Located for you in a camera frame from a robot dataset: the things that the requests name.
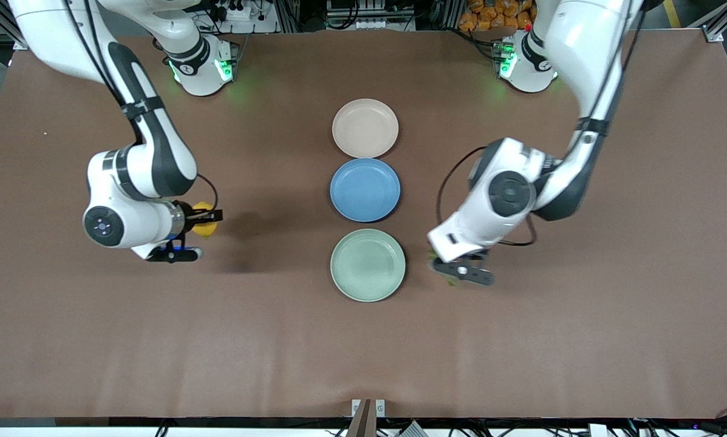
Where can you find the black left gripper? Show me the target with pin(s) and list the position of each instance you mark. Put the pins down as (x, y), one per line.
(474, 256)

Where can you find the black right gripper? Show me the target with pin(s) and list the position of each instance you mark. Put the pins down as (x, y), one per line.
(188, 218)

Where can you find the yellow lemon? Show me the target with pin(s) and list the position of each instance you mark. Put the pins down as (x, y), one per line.
(205, 229)

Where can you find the green lettuce leaf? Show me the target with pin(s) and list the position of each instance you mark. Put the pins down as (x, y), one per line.
(430, 257)

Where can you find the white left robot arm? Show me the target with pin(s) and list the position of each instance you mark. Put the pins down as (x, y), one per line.
(582, 36)

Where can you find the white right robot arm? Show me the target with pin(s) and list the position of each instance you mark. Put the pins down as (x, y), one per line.
(126, 224)

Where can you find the pale green round plate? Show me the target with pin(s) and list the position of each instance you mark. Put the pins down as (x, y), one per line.
(367, 265)

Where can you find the blue round plate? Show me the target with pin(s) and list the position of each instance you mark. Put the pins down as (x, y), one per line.
(365, 190)

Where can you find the brown table cover sheet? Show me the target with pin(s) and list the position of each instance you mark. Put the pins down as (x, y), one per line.
(248, 340)

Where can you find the beige round plate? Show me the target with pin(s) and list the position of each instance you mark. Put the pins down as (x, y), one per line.
(365, 128)

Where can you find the white power strip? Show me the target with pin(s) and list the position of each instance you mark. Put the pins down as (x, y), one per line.
(242, 15)

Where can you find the bag of orange fruit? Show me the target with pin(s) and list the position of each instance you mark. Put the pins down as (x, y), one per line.
(497, 15)

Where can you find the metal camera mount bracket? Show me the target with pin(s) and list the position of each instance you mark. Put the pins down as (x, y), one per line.
(367, 413)

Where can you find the aluminium frame profile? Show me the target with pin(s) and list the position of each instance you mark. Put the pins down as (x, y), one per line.
(712, 33)
(5, 27)

